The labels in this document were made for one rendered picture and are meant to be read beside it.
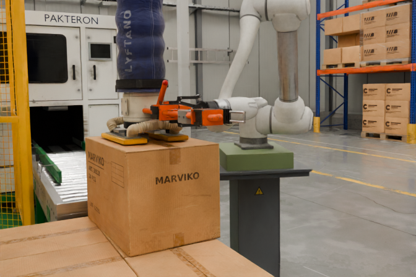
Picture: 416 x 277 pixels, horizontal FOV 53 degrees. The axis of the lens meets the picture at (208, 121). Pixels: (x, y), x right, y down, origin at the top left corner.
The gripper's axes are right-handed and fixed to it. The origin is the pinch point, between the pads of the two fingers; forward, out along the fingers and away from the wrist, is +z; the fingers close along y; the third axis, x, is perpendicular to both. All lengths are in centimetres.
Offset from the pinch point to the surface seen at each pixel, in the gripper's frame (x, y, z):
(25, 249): 26, 54, 52
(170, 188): -3.9, 29.7, 1.7
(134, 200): -4.2, 32.1, 16.8
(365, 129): 506, 90, -713
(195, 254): -14, 54, -4
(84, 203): 63, 48, 20
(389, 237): 57, 108, -208
